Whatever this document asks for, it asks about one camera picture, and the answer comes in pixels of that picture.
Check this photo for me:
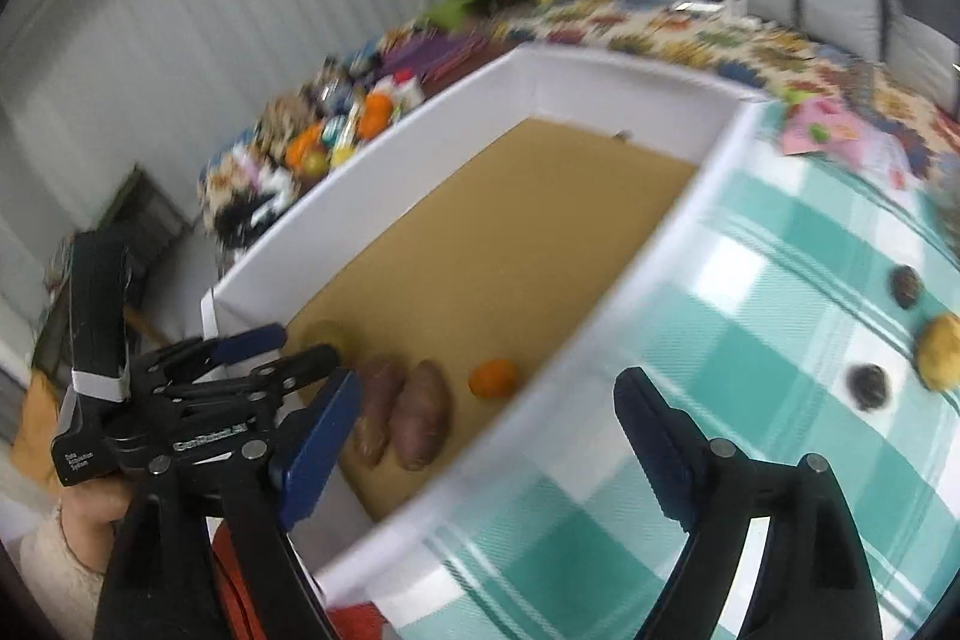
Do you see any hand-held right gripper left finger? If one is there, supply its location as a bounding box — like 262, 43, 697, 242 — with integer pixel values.
94, 366, 365, 640

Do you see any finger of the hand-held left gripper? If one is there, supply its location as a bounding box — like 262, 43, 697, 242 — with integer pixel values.
251, 344, 342, 397
146, 323, 288, 386

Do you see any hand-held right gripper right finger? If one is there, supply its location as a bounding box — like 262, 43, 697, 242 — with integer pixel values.
613, 368, 884, 640

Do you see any green orange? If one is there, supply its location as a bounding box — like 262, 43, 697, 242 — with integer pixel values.
304, 319, 350, 365

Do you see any purple sweet potato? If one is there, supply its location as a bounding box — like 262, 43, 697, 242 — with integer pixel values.
394, 360, 455, 471

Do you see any orange tangerine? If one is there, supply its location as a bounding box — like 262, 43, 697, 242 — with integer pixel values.
469, 359, 521, 399

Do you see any white cardboard box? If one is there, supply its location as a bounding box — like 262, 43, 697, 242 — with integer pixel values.
201, 44, 766, 611

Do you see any person's left forearm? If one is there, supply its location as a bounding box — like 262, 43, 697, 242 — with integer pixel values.
19, 479, 128, 640

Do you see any dark metal rack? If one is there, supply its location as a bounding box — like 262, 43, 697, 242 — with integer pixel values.
97, 164, 192, 341

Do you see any green plaid cloth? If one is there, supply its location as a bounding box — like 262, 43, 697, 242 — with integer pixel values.
390, 100, 960, 640

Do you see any red cloth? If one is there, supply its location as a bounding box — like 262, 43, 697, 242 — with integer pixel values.
210, 524, 387, 640

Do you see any pile of colourful clutter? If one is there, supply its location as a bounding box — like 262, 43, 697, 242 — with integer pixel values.
199, 51, 425, 251

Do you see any dark chestnut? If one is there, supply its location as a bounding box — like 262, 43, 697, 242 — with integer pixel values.
889, 265, 925, 311
845, 364, 891, 414

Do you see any yellow pear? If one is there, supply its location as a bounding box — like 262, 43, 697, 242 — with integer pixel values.
913, 312, 960, 395

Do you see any grey curtain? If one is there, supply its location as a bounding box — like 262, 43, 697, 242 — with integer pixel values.
0, 0, 466, 311

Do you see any pink snack packet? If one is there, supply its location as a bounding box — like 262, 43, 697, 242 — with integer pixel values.
778, 98, 863, 157

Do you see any floral blanket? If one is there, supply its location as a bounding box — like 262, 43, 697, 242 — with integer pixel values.
375, 0, 960, 191

